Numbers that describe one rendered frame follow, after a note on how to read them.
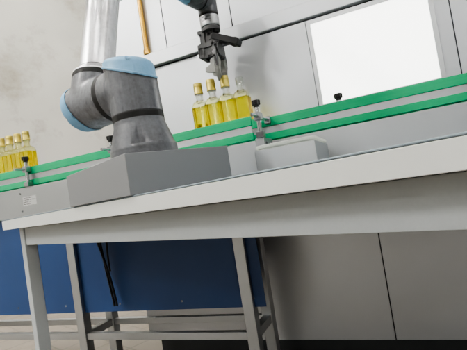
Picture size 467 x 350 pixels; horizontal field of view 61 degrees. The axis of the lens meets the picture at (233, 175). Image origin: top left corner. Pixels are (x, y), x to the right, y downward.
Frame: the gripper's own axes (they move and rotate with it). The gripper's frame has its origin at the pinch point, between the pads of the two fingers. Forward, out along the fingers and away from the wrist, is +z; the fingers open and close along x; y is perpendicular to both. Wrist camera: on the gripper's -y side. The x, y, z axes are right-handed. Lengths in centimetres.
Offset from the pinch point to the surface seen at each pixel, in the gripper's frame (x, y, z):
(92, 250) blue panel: 13, 62, 58
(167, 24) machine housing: -15.5, 28.7, -34.9
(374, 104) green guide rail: 4, -51, 22
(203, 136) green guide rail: 13.2, 5.6, 22.2
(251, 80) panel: -12.2, -7.1, 0.3
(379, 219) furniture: 88, -51, 48
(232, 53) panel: -12.3, -0.8, -12.6
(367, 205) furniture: 88, -50, 46
